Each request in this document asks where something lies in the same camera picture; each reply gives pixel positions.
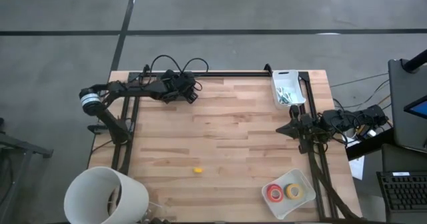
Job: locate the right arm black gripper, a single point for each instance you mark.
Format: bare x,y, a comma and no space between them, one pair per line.
305,129

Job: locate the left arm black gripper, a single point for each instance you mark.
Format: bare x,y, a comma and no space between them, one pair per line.
180,90

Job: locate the orange red tape roll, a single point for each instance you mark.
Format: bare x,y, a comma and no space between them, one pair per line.
275,187

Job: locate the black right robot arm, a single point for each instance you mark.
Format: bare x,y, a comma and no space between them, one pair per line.
353,120

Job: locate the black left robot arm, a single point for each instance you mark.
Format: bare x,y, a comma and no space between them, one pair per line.
140,90

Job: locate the green tape roll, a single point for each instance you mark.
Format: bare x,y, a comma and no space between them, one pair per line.
293,185

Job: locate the yellow staple remover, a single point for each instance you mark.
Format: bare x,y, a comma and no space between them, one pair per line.
198,170

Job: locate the dark grey plastic bin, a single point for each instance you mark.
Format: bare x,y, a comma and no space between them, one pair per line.
193,79

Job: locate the white rectangular plastic bin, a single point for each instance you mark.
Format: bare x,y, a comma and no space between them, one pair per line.
298,84

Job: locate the white square plastic bin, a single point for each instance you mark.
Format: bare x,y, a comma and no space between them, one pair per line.
300,207

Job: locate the white paper sheet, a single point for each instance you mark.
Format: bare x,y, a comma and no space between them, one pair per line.
357,167

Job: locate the black side desk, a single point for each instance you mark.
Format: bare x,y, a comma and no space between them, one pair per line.
367,147

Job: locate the black power adapter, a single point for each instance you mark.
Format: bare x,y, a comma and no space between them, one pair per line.
369,130

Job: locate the grey computer case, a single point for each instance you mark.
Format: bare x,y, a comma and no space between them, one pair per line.
402,117

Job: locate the black keyboard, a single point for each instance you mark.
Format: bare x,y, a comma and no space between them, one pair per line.
403,194

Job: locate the blue lit screen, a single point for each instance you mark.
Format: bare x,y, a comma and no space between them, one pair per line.
418,109

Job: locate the white cylindrical lampshade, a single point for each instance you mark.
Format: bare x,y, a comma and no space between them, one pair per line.
90,197

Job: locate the black pole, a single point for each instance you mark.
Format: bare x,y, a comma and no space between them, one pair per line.
417,62

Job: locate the black metal stand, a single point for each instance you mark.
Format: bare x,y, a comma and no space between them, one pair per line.
20,147

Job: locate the black aluminium table frame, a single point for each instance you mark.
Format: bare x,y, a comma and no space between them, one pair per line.
233,74

